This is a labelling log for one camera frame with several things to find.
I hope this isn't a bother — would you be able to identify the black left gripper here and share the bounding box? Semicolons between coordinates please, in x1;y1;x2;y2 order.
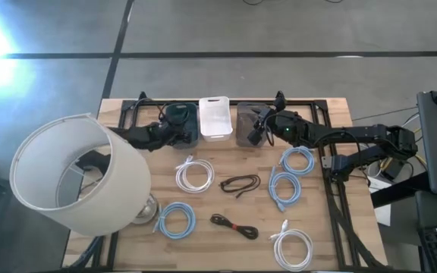
146;121;198;152

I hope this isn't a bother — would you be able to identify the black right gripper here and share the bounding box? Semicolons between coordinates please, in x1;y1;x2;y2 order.
247;108;303;147

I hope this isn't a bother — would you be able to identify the white cable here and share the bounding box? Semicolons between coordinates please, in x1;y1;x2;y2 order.
174;154;215;194
268;218;314;272

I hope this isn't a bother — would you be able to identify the light blue cable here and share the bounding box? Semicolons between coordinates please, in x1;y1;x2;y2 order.
278;146;316;177
267;165;303;212
152;201;197;240

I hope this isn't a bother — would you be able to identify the black cable with red tie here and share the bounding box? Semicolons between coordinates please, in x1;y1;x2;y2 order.
209;213;259;240

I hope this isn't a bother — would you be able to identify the grey plastic bin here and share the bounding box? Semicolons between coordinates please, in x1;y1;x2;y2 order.
235;101;271;149

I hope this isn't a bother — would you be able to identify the dark green plastic bin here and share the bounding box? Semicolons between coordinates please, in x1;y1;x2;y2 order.
164;102;200;149

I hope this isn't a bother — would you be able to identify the white plastic bin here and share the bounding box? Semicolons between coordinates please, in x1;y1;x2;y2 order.
198;96;234;143

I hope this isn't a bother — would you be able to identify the white lamp shade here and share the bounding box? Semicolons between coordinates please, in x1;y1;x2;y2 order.
8;112;152;237

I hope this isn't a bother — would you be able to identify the shiny metal lamp base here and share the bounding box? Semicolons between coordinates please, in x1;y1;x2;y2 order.
133;193;162;225

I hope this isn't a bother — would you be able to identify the black power brick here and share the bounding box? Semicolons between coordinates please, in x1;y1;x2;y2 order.
379;158;407;181

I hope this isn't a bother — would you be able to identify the black side desk bar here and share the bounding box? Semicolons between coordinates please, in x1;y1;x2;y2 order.
369;172;432;209

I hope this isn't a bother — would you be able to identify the white paper sheet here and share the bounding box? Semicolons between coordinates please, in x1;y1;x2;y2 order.
368;176;392;227

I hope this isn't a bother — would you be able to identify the black aluminium table frame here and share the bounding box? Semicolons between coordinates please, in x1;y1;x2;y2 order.
66;90;394;272

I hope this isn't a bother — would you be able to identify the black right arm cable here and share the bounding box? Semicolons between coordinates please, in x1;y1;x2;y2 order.
312;130;372;187

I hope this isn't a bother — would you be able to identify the yellow wire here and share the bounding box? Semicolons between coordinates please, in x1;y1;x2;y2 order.
378;127;428;171

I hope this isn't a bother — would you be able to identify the white wire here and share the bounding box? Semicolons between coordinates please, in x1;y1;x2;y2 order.
400;112;420;130

